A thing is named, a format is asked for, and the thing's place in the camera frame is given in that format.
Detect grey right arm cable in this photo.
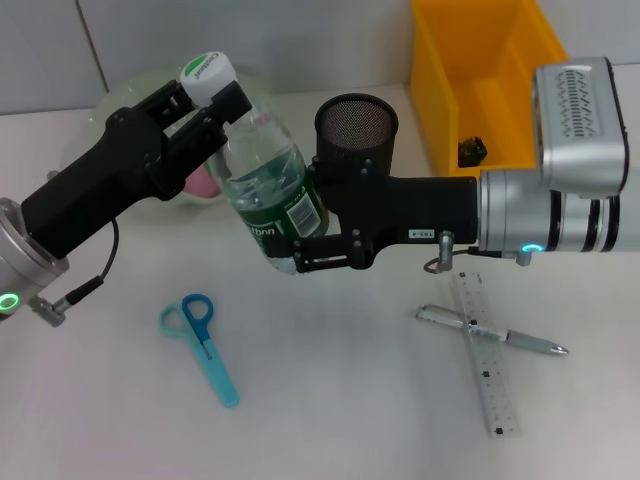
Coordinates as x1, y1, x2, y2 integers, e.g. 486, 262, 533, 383
423, 230, 501, 275

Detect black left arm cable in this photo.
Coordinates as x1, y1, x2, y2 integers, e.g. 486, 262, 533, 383
29, 217, 121, 329

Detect pink peach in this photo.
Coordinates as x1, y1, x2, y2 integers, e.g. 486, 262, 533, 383
184, 162, 221, 199

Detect black mesh pen cup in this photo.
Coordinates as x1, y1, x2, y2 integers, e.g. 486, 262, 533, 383
314, 93, 400, 176

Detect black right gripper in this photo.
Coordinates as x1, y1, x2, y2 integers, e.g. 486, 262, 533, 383
264, 155, 480, 275

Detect clear plastic ruler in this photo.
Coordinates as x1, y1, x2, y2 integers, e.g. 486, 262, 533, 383
452, 271, 521, 440

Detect silver clear pen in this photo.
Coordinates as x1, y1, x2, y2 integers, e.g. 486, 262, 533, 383
413, 303, 570, 357

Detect clear green-label water bottle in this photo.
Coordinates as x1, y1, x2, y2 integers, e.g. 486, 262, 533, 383
179, 50, 331, 275

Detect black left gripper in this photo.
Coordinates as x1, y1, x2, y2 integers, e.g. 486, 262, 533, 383
22, 82, 253, 259

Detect yellow plastic bin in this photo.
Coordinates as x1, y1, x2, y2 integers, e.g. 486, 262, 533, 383
410, 0, 571, 177

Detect green glass fruit plate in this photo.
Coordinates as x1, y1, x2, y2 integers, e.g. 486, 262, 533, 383
87, 63, 281, 211

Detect green plastic wrapper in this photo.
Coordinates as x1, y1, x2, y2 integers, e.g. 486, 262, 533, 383
458, 135, 489, 166

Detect blue teal scissors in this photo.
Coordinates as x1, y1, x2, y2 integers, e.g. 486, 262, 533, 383
158, 293, 240, 409

